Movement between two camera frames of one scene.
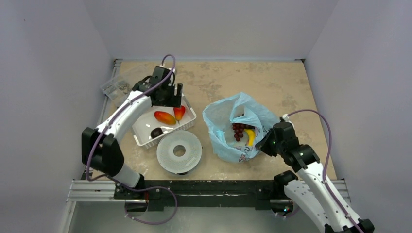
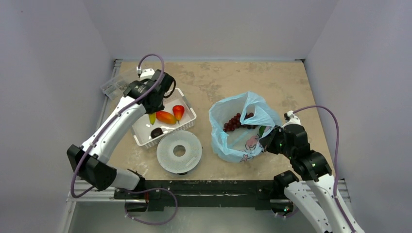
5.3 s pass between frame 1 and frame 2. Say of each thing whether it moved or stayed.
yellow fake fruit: moved
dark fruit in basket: stayed
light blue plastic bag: stayed
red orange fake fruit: stayed
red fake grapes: moved
